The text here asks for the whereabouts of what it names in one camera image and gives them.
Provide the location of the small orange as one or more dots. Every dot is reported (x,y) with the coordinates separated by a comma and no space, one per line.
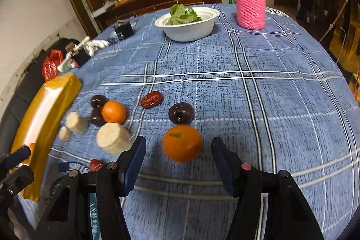
(31,147)
(113,111)

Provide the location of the medium peeled banana piece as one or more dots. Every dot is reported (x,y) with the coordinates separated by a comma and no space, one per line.
(76,122)

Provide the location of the green lettuce leaves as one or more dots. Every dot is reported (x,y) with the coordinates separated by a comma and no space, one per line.
(181,15)

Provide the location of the white paper bowl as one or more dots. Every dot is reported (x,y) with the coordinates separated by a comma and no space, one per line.
(191,30)

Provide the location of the black sofa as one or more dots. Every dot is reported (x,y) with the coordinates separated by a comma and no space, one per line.
(22,93)

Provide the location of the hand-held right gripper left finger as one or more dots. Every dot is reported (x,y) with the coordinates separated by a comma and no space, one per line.
(135,165)

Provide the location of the red date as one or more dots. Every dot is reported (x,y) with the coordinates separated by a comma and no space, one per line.
(152,99)
(96,165)

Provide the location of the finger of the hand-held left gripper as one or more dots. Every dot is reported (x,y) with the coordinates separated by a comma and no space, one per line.
(17,156)

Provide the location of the small peeled banana piece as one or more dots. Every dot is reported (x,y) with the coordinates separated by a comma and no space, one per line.
(65,133)

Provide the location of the large orange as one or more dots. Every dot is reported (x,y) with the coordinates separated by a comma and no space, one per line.
(182,143)

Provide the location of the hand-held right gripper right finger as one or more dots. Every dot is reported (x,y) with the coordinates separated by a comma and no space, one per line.
(225,168)

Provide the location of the red plastic bag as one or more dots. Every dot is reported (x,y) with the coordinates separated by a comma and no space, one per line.
(52,64)

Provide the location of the dark plum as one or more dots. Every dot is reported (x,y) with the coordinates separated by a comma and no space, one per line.
(181,113)
(96,117)
(98,101)

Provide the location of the yellow rimmed white tray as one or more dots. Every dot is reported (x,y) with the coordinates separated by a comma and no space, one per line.
(64,91)

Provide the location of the pink knit bottle sleeve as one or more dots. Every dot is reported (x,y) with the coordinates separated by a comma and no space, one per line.
(250,9)

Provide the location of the white gloves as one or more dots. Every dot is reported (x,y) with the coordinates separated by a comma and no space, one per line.
(94,44)

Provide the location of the large peeled banana piece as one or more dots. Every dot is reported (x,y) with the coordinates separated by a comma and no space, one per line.
(114,138)

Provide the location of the white rod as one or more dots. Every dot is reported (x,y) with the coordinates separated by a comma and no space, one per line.
(336,16)

